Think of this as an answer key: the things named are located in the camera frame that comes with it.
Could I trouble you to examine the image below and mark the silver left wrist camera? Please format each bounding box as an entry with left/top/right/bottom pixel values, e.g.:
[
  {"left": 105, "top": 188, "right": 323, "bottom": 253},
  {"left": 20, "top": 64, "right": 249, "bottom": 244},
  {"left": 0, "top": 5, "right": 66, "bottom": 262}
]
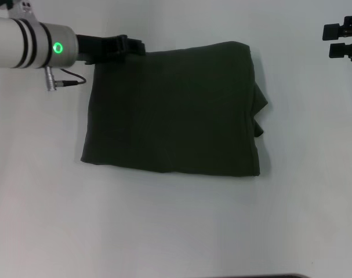
[{"left": 0, "top": 0, "right": 39, "bottom": 21}]

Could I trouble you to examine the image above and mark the left cable with connector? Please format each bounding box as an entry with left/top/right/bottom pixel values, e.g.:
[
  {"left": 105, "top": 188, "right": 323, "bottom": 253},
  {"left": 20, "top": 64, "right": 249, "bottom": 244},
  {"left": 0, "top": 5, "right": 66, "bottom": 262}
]
[{"left": 45, "top": 65, "right": 88, "bottom": 92}]

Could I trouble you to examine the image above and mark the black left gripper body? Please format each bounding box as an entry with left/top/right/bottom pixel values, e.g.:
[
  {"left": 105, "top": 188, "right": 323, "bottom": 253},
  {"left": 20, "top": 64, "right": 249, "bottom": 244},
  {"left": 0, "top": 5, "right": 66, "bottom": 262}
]
[{"left": 75, "top": 34, "right": 128, "bottom": 67}]

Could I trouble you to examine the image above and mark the dark green FREE t-shirt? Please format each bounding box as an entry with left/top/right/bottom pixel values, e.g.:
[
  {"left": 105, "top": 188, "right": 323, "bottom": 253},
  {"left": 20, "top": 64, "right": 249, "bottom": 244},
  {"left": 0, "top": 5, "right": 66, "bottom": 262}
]
[{"left": 80, "top": 41, "right": 271, "bottom": 178}]

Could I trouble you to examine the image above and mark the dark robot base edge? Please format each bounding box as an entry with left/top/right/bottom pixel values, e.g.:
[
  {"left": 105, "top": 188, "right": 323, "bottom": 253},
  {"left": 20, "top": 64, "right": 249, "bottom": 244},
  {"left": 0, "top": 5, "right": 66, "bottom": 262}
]
[{"left": 246, "top": 273, "right": 352, "bottom": 278}]

